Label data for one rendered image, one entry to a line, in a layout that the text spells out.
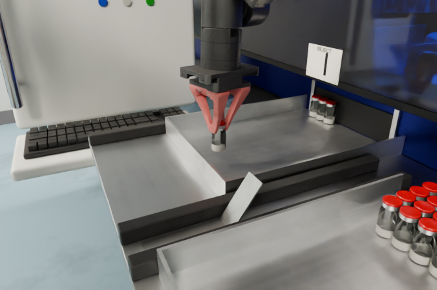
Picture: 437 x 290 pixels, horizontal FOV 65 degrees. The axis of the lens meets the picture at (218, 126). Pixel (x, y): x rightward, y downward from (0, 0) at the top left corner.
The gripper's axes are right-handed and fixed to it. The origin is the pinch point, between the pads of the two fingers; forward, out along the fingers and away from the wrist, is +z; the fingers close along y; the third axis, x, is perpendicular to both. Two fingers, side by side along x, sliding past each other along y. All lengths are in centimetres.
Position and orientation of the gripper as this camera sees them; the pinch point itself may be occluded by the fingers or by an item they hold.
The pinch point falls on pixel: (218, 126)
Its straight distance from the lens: 52.8
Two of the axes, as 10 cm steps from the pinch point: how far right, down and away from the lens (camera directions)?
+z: -0.3, 9.4, 3.5
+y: 7.4, -2.2, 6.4
